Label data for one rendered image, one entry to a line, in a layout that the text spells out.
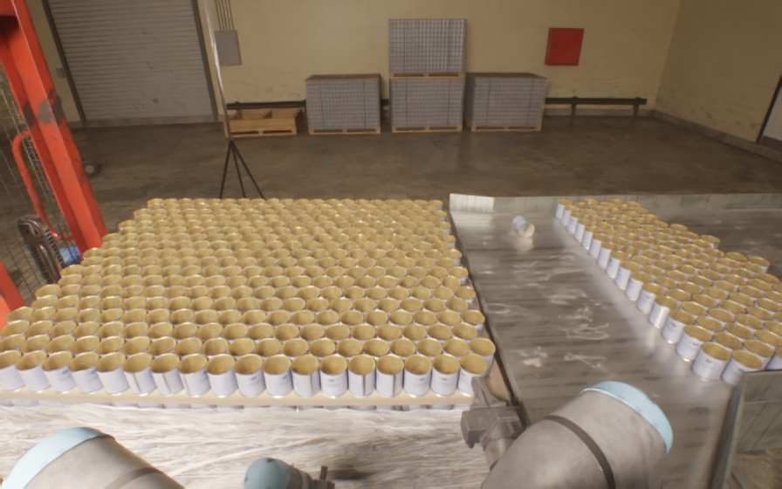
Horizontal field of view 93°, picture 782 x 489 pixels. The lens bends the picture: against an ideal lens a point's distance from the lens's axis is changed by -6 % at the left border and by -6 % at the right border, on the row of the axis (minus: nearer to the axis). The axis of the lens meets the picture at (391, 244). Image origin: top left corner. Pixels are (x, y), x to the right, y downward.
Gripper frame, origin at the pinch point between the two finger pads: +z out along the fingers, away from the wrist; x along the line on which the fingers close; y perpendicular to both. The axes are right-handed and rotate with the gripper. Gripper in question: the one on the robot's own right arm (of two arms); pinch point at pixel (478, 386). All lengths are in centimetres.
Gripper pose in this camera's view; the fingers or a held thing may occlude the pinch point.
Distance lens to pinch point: 101.9
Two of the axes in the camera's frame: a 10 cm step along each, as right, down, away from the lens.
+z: -1.0, -4.8, 8.7
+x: 9.9, -0.3, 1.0
